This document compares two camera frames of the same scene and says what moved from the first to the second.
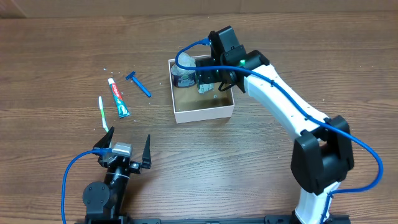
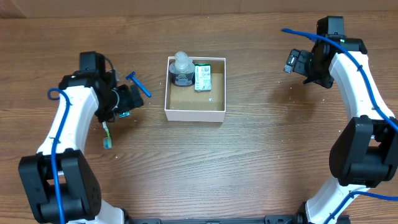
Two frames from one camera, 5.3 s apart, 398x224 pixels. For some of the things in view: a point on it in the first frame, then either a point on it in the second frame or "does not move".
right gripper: [207, 76] to [300, 58]
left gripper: [136, 166] to [127, 100]
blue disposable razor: [130, 76] does not move
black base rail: [270, 219] does not move
